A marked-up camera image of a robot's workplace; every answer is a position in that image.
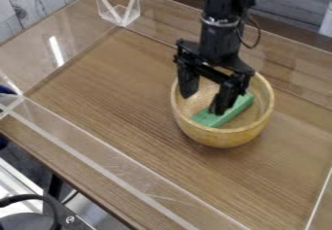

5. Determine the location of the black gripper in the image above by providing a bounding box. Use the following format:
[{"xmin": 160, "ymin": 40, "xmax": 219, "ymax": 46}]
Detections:
[{"xmin": 173, "ymin": 15, "xmax": 254, "ymax": 115}]

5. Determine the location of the green rectangular block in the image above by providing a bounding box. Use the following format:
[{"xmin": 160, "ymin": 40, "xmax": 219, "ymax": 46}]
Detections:
[{"xmin": 190, "ymin": 92, "xmax": 254, "ymax": 128}]

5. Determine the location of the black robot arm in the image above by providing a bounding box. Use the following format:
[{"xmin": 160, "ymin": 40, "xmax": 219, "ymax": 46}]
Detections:
[{"xmin": 173, "ymin": 0, "xmax": 255, "ymax": 115}]

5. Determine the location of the brown wooden bowl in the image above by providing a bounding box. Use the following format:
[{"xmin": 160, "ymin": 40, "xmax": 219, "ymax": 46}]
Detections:
[{"xmin": 169, "ymin": 73, "xmax": 274, "ymax": 148}]

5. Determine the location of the black table leg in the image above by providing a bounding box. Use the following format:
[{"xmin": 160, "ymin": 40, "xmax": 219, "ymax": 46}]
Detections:
[{"xmin": 48, "ymin": 175, "xmax": 62, "ymax": 200}]

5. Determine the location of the blue object left edge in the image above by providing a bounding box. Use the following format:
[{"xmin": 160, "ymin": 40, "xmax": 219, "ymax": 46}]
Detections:
[{"xmin": 0, "ymin": 84, "xmax": 15, "ymax": 95}]

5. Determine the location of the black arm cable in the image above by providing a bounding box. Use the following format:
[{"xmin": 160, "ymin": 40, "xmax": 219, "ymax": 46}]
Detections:
[{"xmin": 234, "ymin": 12, "xmax": 263, "ymax": 50}]

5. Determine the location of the clear acrylic enclosure wall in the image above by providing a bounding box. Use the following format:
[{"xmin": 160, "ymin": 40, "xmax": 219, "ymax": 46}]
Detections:
[{"xmin": 0, "ymin": 0, "xmax": 332, "ymax": 230}]

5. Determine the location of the black metal bracket with screw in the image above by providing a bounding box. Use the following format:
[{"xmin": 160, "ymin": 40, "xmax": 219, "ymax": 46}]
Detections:
[{"xmin": 45, "ymin": 194, "xmax": 96, "ymax": 230}]

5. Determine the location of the black cable bottom left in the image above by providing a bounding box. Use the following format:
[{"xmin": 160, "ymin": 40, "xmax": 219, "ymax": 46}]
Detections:
[{"xmin": 0, "ymin": 193, "xmax": 62, "ymax": 230}]

